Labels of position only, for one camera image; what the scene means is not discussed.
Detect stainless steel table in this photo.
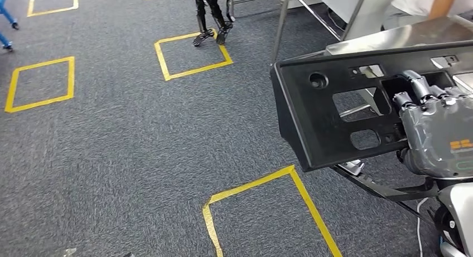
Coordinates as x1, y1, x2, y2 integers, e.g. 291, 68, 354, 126
226, 0, 370, 63

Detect stainless steel workbench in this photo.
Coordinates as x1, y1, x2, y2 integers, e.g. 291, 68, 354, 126
325, 17, 473, 118

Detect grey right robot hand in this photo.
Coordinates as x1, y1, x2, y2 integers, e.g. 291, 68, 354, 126
392, 70, 473, 180

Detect white cable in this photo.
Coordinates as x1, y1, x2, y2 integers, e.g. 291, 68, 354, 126
416, 197, 430, 257

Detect blue wheeled shelf rack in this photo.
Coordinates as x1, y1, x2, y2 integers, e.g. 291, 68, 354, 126
0, 0, 19, 51

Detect black plastic plate bracket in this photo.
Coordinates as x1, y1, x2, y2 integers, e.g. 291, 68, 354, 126
270, 40, 473, 173

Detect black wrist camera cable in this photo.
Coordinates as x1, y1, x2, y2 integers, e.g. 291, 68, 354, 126
397, 201, 437, 226

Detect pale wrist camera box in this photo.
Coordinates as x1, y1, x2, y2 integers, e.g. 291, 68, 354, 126
338, 159, 366, 176

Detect black humanoid robot legs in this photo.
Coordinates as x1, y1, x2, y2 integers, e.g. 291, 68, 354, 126
191, 0, 234, 47

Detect person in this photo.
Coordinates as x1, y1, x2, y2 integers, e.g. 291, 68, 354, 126
380, 0, 473, 31

